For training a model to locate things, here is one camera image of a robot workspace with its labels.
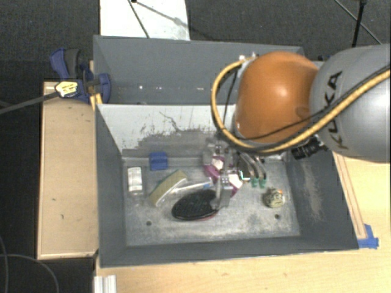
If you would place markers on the blue block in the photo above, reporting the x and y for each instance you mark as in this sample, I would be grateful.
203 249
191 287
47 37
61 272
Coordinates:
158 160

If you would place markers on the grey metal bin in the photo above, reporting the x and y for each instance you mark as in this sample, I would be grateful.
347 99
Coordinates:
259 224

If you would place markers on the clear white plastic packet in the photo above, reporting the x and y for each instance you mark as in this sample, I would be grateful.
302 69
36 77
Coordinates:
189 187

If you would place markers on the yellow and green sponge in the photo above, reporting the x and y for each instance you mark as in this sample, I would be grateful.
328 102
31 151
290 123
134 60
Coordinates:
166 185

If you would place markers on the black cylinder on white bracket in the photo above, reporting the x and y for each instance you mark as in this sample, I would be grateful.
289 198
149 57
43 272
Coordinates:
305 150

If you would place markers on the clear glass jar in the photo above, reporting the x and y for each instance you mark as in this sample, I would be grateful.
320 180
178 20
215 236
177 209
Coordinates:
134 180

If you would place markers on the pale wood board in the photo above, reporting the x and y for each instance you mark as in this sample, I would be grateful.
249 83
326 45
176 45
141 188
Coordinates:
68 175

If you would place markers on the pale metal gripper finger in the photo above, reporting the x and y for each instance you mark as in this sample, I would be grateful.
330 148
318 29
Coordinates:
209 157
224 194

